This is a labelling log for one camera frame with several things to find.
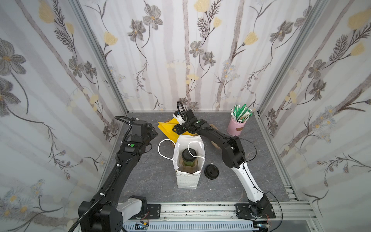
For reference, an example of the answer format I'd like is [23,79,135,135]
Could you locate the black plastic cup lids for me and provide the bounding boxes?
[204,164,219,180]

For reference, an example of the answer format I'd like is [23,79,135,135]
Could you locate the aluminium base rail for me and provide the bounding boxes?
[122,201,323,232]

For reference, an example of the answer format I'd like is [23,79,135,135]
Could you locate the yellow paper napkins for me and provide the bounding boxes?
[158,119,180,143]

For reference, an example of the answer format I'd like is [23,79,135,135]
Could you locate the black cup lid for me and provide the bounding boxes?
[182,148,197,158]

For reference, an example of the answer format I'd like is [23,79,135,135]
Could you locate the single brown pulp carrier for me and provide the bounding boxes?
[178,166,200,175]

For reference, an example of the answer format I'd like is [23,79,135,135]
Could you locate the brown pulp cup carrier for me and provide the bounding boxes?
[207,124,221,150]

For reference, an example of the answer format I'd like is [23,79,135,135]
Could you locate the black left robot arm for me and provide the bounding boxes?
[69,116,158,232]

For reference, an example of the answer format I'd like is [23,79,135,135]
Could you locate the green paper cup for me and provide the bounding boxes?
[180,156,198,167]

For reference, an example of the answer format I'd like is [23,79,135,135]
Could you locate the cartoon print paper bag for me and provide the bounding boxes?
[157,135,206,189]

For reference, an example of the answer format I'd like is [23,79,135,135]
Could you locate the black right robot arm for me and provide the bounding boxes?
[173,101,276,219]

